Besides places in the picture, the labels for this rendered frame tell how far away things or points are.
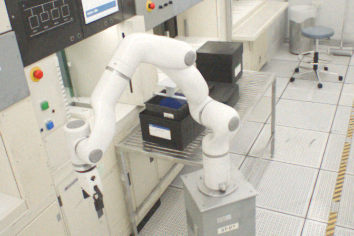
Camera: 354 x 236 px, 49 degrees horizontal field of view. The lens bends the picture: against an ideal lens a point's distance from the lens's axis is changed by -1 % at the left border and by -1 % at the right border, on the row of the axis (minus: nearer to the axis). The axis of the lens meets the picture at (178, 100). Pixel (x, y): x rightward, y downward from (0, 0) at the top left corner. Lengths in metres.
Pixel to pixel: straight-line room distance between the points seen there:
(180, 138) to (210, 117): 0.51
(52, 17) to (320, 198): 2.18
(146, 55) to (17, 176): 0.81
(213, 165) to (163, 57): 0.62
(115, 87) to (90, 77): 1.29
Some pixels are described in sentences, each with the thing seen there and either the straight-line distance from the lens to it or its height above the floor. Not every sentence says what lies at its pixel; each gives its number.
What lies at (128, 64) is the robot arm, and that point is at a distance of 1.30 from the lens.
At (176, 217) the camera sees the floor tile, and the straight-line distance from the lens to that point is 2.87.
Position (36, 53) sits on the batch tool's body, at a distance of 1.77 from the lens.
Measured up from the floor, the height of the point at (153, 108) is 0.97.
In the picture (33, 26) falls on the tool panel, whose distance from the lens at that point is 1.76.
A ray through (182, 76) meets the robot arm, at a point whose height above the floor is 1.36.
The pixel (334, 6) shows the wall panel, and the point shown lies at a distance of 6.08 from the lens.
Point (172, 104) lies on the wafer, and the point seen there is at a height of 0.96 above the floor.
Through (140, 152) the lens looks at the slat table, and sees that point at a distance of 2.19.
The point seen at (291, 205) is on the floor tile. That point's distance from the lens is 2.96.
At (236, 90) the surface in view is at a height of 0.84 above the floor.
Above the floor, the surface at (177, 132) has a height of 0.87.
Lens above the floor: 1.91
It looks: 25 degrees down
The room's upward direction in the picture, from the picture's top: 5 degrees counter-clockwise
